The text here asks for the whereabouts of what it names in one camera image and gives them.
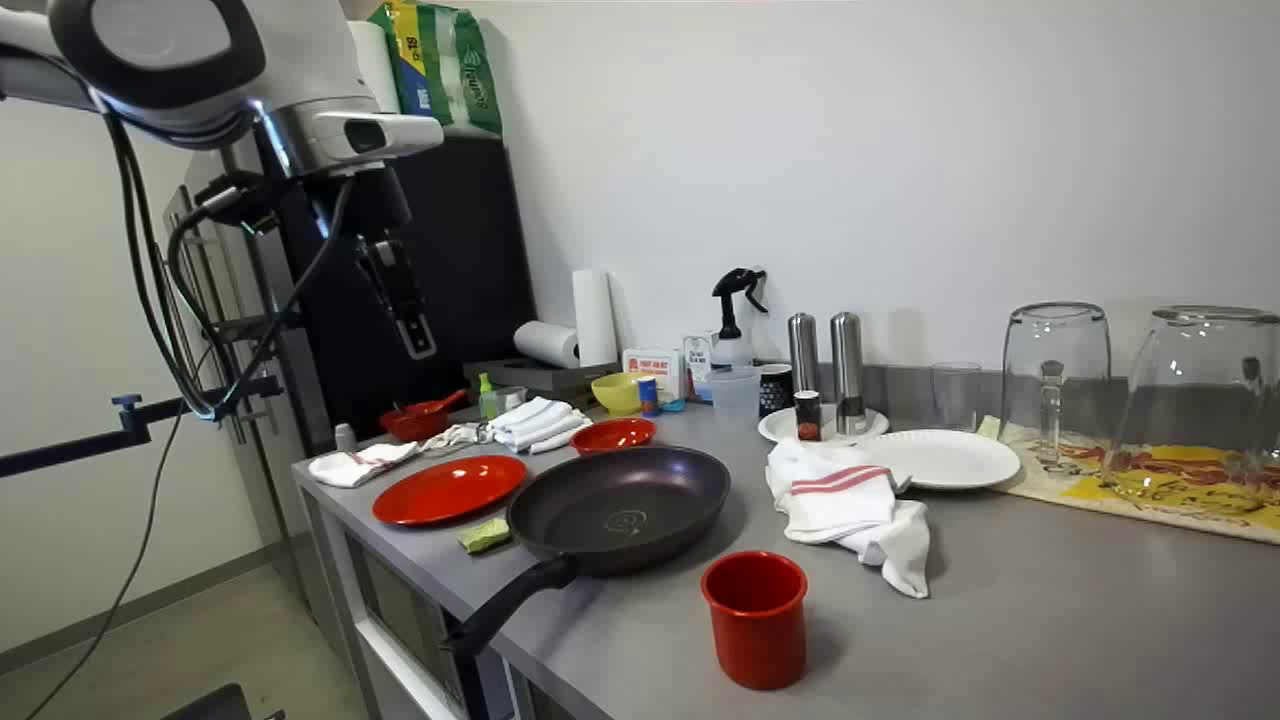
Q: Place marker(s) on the grey drawer cabinet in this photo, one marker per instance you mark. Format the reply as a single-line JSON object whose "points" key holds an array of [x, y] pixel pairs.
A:
{"points": [[401, 624]]}

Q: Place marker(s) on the red kitchen utensil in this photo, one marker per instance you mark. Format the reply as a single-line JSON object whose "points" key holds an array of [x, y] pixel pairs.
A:
{"points": [[417, 421]]}

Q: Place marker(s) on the yellow patterned mat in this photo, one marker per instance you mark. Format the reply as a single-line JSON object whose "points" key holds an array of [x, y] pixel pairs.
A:
{"points": [[1163, 493]]}

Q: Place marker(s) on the crumpled white cloth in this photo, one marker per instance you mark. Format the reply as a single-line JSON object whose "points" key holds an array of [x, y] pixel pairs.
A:
{"points": [[348, 466]]}

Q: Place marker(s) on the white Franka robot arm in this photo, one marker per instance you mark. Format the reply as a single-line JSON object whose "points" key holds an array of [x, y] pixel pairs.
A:
{"points": [[162, 52]]}

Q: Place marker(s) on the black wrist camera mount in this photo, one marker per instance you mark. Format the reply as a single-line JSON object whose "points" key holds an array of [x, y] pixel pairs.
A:
{"points": [[266, 200]]}

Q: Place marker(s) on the yellow green bowl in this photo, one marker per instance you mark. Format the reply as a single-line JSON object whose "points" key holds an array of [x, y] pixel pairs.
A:
{"points": [[612, 394]]}

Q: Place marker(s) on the grey metal rack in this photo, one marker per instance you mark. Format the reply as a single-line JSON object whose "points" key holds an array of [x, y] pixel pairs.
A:
{"points": [[298, 384]]}

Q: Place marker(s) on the folded white towel blue stripes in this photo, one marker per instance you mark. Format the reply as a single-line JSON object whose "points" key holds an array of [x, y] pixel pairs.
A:
{"points": [[533, 425]]}

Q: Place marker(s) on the small green bottle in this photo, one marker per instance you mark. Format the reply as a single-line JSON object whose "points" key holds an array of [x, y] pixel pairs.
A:
{"points": [[491, 401]]}

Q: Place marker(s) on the upturned glass pitcher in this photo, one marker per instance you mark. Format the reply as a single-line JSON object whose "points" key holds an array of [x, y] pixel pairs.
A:
{"points": [[1207, 384], [1059, 383]]}

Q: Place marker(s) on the black cabinet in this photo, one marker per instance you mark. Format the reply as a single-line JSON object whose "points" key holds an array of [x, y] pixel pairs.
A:
{"points": [[464, 264]]}

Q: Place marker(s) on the black frying pan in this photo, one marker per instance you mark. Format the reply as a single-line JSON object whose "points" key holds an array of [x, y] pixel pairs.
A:
{"points": [[621, 515]]}

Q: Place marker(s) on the white spray bottle black nozzle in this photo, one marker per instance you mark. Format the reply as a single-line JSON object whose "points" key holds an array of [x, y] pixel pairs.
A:
{"points": [[729, 360]]}

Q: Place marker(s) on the large white plate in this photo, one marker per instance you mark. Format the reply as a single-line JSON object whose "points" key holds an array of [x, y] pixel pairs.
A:
{"points": [[945, 462]]}

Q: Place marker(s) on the silver shaker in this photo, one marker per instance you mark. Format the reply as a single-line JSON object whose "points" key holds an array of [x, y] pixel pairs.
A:
{"points": [[848, 360], [803, 345]]}

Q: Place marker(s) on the small white plate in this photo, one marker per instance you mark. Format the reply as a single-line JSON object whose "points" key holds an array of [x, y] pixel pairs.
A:
{"points": [[782, 425]]}

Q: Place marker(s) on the green yellow package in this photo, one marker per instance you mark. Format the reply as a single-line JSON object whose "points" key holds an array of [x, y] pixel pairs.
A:
{"points": [[446, 61]]}

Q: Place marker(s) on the white paper towel roll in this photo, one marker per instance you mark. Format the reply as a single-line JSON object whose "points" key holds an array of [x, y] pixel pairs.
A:
{"points": [[544, 345], [596, 313]]}

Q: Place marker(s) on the small white bottle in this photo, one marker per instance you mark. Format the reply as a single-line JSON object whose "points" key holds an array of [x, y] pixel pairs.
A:
{"points": [[346, 439]]}

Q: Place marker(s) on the red bowl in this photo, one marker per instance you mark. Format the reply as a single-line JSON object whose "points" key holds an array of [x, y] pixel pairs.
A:
{"points": [[612, 439]]}

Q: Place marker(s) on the large red plate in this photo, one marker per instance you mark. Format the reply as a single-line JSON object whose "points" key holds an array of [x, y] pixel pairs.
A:
{"points": [[448, 491]]}

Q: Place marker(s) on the small white printed box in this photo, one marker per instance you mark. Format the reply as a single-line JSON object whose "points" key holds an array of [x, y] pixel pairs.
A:
{"points": [[699, 360]]}

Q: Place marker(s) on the red cup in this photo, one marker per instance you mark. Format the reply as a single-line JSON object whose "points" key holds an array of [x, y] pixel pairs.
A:
{"points": [[759, 624]]}

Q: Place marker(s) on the dark equipment case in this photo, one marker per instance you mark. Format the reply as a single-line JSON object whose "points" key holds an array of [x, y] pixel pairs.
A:
{"points": [[221, 706]]}

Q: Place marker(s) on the small dark spice jar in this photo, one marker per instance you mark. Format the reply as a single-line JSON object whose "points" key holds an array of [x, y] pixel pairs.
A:
{"points": [[808, 417]]}

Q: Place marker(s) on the small blue can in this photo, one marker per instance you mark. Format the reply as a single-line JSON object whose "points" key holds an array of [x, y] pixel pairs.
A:
{"points": [[648, 396]]}

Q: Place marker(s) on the yellow green sponge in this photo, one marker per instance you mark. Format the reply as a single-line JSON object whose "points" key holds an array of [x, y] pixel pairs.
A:
{"points": [[486, 536]]}

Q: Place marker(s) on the white towel red stripe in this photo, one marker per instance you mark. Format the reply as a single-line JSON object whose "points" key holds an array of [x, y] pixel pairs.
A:
{"points": [[842, 503]]}

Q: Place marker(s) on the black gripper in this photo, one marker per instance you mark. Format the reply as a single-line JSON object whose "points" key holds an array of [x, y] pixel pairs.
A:
{"points": [[383, 214]]}

